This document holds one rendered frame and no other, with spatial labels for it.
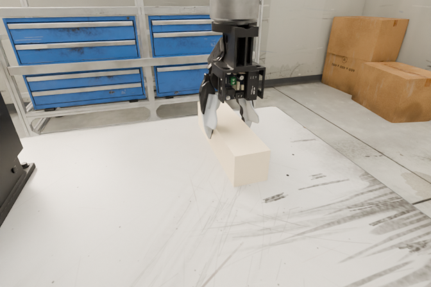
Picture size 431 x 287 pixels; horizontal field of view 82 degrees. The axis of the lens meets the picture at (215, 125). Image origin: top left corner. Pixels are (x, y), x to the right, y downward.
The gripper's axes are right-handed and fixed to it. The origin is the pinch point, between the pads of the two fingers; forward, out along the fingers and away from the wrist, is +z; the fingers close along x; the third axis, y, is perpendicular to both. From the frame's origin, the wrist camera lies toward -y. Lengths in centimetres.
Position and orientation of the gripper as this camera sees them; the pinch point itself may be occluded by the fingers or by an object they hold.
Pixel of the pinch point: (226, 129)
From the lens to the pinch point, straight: 49.9
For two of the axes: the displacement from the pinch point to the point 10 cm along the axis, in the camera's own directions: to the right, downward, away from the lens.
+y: 3.0, 4.3, -8.5
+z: 0.0, 8.9, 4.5
